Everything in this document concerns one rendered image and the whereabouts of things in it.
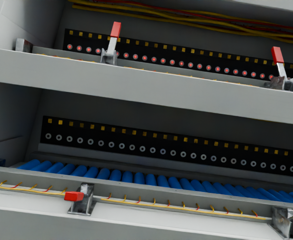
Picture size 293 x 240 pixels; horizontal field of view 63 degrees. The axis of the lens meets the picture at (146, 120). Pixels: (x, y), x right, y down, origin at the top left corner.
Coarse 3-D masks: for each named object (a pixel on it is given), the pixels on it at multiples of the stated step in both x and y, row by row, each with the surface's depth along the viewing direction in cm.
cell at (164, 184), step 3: (159, 177) 42; (162, 177) 42; (165, 177) 42; (156, 180) 43; (159, 180) 41; (162, 180) 40; (165, 180) 40; (159, 183) 39; (162, 183) 39; (165, 183) 38; (159, 186) 38; (162, 186) 37; (165, 186) 37; (168, 186) 38
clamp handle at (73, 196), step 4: (84, 188) 29; (68, 192) 23; (72, 192) 23; (76, 192) 24; (80, 192) 25; (84, 192) 30; (68, 196) 23; (72, 196) 23; (76, 196) 23; (80, 196) 25; (84, 196) 28; (68, 200) 23; (72, 200) 23; (76, 200) 23
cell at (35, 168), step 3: (42, 162) 41; (45, 162) 41; (48, 162) 41; (39, 165) 39; (42, 165) 39; (45, 165) 40; (48, 165) 40; (51, 165) 42; (33, 168) 37; (36, 168) 37; (39, 168) 38; (42, 168) 38; (45, 168) 39; (42, 171) 38
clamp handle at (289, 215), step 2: (286, 210) 31; (288, 210) 31; (290, 210) 31; (292, 210) 31; (286, 212) 31; (288, 212) 31; (290, 212) 31; (292, 212) 31; (286, 214) 31; (288, 214) 31; (290, 214) 31; (292, 214) 31; (286, 216) 31; (288, 216) 31; (290, 216) 31; (292, 216) 30; (286, 218) 31; (288, 218) 30; (290, 218) 30; (292, 218) 30; (290, 220) 30; (292, 220) 30
